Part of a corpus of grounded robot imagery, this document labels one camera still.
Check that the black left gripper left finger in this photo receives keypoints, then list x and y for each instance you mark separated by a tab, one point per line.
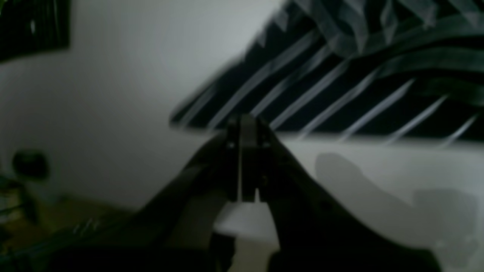
175	231

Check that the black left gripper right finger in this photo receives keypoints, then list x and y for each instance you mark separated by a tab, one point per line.
315	232

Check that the navy white striped t-shirt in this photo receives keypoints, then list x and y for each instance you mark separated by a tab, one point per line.
393	69

